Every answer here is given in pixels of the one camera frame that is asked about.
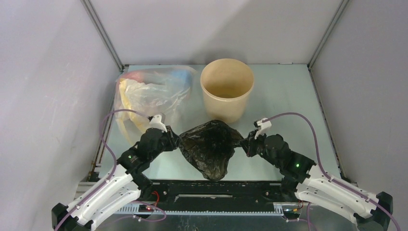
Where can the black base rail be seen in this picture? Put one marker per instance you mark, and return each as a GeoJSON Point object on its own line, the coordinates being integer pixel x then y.
{"type": "Point", "coordinates": [235, 197]}

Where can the aluminium frame post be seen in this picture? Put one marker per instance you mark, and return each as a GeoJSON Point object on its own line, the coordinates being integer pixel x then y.
{"type": "Point", "coordinates": [95, 19]}
{"type": "Point", "coordinates": [328, 31]}

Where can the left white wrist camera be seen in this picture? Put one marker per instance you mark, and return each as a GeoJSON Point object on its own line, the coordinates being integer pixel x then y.
{"type": "Point", "coordinates": [158, 121]}

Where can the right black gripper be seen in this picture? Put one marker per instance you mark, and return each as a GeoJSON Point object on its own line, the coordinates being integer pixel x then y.
{"type": "Point", "coordinates": [250, 143]}

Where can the clear plastic bag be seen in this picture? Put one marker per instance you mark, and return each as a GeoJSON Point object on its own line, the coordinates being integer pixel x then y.
{"type": "Point", "coordinates": [151, 91]}

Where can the right aluminium frame post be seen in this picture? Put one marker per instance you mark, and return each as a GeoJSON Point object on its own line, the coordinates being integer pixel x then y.
{"type": "Point", "coordinates": [328, 31]}

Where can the beige plastic trash bin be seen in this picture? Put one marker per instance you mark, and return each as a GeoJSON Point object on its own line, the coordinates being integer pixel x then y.
{"type": "Point", "coordinates": [226, 85]}

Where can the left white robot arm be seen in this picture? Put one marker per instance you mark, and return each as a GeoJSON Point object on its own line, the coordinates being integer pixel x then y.
{"type": "Point", "coordinates": [124, 183]}

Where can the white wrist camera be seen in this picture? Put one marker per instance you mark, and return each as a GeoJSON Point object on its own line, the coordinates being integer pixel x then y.
{"type": "Point", "coordinates": [262, 126]}
{"type": "Point", "coordinates": [158, 121]}

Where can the left aluminium frame post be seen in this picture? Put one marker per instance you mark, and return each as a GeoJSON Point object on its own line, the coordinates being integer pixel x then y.
{"type": "Point", "coordinates": [95, 19]}

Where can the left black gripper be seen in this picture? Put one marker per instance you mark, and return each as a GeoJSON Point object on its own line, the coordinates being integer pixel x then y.
{"type": "Point", "coordinates": [173, 137]}

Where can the black trash bag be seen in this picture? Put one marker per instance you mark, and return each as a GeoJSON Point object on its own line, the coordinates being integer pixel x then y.
{"type": "Point", "coordinates": [209, 147]}

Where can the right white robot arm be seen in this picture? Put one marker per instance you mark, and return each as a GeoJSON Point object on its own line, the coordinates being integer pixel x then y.
{"type": "Point", "coordinates": [304, 180]}

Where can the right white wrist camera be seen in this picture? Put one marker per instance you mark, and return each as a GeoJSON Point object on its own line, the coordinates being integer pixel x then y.
{"type": "Point", "coordinates": [262, 126]}

